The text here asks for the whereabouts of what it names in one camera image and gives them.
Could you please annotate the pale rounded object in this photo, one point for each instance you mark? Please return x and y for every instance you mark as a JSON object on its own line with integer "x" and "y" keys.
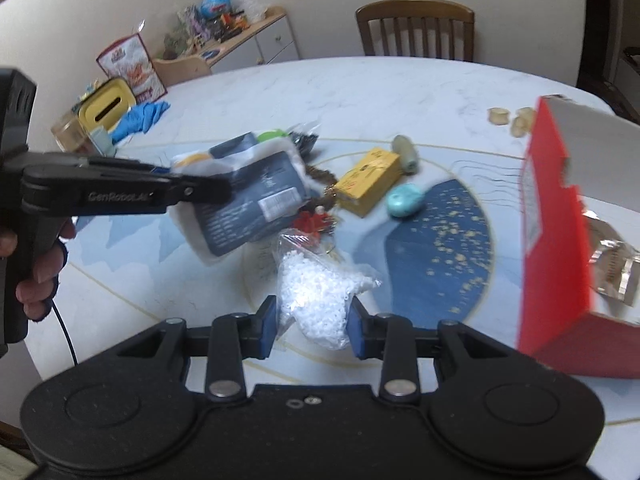
{"x": 406, "y": 152}

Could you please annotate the small green plant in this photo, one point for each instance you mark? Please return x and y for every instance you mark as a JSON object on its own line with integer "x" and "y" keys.
{"x": 177, "y": 42}

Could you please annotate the red and white snack bag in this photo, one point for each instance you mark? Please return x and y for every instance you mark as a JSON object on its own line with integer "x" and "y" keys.
{"x": 135, "y": 67}

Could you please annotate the blue globe ball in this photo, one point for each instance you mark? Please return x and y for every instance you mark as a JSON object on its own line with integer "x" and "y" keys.
{"x": 216, "y": 3}

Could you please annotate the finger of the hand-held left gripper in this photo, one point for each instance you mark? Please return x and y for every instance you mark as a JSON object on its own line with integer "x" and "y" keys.
{"x": 205, "y": 191}
{"x": 120, "y": 165}

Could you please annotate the red cardboard box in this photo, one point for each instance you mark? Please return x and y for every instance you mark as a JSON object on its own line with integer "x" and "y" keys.
{"x": 550, "y": 240}

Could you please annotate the clear plastic jar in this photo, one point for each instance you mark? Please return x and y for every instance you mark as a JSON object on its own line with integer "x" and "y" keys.
{"x": 70, "y": 132}

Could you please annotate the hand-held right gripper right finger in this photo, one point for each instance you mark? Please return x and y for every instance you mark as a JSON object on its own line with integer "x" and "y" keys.
{"x": 355, "y": 332}

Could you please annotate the white wooden sideboard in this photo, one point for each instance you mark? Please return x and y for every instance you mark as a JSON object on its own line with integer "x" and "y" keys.
{"x": 272, "y": 42}

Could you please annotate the brown wooden chair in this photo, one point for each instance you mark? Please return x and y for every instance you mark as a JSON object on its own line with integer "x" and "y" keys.
{"x": 415, "y": 30}

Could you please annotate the yellow cardboard box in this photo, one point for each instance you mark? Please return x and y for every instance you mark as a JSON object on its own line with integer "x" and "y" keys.
{"x": 367, "y": 180}

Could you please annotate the yellow tissue box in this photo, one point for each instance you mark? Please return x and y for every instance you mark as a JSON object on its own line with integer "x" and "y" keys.
{"x": 107, "y": 105}

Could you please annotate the turquoise stone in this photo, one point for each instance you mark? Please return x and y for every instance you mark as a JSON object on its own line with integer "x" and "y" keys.
{"x": 405, "y": 201}

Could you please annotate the clear plastic bag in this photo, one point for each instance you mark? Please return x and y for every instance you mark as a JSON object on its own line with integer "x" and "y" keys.
{"x": 255, "y": 9}

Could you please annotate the person's left hand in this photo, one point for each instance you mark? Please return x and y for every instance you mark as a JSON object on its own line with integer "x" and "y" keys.
{"x": 47, "y": 280}

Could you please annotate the bag of black beads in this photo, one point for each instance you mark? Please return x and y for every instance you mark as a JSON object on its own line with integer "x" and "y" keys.
{"x": 306, "y": 140}

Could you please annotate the silver foil packet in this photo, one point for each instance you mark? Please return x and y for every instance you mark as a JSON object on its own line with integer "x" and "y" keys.
{"x": 615, "y": 265}

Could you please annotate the green round object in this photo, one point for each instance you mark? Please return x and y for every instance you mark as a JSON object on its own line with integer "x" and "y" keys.
{"x": 272, "y": 135}

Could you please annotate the blue round plate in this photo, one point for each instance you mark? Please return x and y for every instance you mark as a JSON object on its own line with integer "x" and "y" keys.
{"x": 210, "y": 54}

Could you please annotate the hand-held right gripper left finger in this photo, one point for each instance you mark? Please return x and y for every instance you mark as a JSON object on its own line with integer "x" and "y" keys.
{"x": 267, "y": 330}

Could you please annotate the dark blue pouch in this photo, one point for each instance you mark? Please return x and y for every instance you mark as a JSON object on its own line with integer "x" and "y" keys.
{"x": 255, "y": 185}

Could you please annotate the light wooden chair back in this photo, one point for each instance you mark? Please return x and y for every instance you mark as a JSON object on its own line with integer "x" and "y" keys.
{"x": 182, "y": 70}

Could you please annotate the blue cloth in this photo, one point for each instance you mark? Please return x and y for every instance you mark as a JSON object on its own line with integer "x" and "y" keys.
{"x": 142, "y": 117}

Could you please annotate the small light blue box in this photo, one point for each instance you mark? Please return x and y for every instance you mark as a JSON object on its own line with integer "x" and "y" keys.
{"x": 102, "y": 142}

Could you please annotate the bag of white beads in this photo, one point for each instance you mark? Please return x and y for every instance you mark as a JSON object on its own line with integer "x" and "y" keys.
{"x": 315, "y": 295}

